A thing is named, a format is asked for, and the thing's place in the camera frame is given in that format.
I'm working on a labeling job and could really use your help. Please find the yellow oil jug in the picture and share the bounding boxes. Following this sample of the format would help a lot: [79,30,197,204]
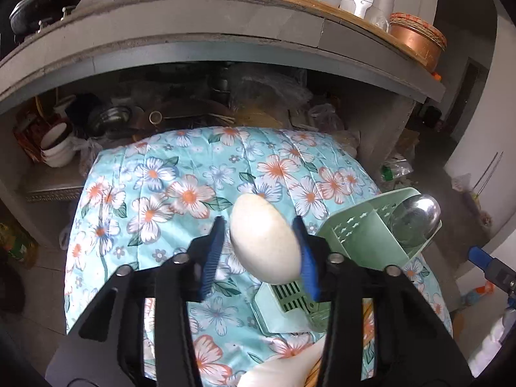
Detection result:
[0,220,39,269]

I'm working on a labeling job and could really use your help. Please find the clear plastic bag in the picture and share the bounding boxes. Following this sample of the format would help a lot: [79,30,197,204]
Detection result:
[242,68,309,109]

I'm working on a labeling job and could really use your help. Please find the cardboard box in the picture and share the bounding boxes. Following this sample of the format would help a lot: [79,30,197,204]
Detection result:
[402,129,421,158]

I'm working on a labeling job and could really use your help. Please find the black wok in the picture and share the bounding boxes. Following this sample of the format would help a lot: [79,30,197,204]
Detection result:
[10,0,88,35]

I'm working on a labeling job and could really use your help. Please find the floral blanket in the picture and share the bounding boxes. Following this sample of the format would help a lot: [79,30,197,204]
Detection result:
[64,126,452,387]

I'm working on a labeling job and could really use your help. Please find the thin metal rods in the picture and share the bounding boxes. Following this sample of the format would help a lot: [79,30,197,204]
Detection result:
[473,151,504,194]

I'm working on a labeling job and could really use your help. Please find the steel bowl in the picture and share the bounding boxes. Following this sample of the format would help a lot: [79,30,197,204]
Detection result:
[86,105,134,135]

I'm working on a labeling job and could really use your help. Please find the large metal spoon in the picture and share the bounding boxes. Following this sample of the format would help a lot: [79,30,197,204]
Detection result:
[389,194,442,246]

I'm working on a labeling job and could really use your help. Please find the white scalloped spoon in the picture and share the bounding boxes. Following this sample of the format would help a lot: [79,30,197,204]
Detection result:
[238,341,325,387]

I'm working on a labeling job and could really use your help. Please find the green plastic utensil holder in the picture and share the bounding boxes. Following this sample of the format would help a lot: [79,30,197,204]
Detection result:
[252,187,443,333]

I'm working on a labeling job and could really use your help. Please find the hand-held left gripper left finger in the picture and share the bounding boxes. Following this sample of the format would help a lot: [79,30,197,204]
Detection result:
[46,216,225,387]

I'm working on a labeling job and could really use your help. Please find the green label plastic bag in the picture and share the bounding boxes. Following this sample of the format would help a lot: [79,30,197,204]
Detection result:
[383,157,414,181]

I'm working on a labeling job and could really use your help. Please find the white plastic rice ladle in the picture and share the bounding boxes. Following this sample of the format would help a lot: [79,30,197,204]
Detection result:
[229,193,301,285]

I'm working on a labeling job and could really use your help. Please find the colourful printed carton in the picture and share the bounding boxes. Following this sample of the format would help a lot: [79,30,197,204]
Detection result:
[463,280,496,305]

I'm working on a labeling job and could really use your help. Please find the purple broom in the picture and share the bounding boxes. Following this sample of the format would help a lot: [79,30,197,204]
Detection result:
[463,191,493,226]

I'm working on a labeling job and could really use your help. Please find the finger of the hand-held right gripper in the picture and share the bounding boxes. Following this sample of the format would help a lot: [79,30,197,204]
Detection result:
[468,245,516,291]

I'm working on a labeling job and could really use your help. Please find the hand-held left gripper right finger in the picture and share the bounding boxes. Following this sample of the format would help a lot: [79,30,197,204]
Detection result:
[292,216,472,387]

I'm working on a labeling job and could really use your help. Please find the copper basin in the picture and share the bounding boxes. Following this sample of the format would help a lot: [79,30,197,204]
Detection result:
[389,12,447,69]

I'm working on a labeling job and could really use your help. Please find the black bin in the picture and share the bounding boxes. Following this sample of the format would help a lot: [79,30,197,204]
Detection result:
[423,105,444,127]

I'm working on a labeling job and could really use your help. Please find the stack of white bowls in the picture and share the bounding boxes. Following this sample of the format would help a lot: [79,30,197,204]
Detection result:
[40,123,75,168]

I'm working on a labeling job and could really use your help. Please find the wooden counter board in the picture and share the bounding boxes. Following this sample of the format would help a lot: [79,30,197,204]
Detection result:
[298,0,428,69]

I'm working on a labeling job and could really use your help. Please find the cream fuzzy cloth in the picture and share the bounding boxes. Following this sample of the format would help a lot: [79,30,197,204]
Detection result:
[468,306,516,375]

